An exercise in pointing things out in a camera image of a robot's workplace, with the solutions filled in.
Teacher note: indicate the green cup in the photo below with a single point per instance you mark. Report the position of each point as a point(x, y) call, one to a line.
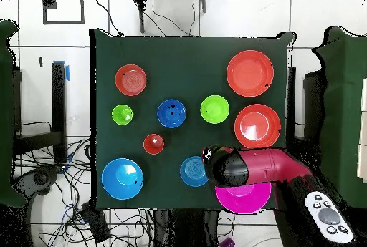
point(121, 114)

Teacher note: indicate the green bowl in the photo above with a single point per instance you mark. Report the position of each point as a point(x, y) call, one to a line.
point(214, 109)

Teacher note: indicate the black table frame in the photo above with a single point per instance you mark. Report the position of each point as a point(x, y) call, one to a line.
point(291, 101)
point(58, 101)

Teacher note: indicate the black power box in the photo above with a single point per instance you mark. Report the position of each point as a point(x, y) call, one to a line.
point(96, 224)

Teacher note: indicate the small orange bowl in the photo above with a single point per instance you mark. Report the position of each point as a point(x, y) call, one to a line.
point(130, 80)

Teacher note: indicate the dark green tablecloth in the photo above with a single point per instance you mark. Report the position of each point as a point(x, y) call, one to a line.
point(183, 58)

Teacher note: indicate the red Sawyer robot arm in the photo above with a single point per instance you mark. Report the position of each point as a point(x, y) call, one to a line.
point(266, 166)

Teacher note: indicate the dark blue bowl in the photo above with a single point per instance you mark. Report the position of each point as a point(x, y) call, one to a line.
point(172, 118)

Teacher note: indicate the small light blue bowl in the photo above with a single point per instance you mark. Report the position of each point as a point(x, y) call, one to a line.
point(192, 172)

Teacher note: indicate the black metal stand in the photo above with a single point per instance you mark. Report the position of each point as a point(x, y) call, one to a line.
point(141, 15)

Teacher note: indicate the large pink bowl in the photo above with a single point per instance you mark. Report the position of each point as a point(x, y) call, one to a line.
point(243, 201)

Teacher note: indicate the orange cup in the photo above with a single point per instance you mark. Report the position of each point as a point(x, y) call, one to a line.
point(153, 144)

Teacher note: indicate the dark grey floor base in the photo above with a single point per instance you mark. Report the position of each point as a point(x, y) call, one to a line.
point(40, 178)

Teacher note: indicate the purple object on floor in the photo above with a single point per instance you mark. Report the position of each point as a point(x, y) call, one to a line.
point(228, 243)

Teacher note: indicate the large orange bowl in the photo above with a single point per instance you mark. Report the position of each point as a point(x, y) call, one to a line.
point(257, 126)
point(250, 73)

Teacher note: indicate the large light blue bowl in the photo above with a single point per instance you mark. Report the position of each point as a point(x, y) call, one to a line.
point(122, 178)

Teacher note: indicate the neighbouring green cloth table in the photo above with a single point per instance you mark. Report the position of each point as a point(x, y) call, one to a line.
point(7, 115)
point(344, 115)

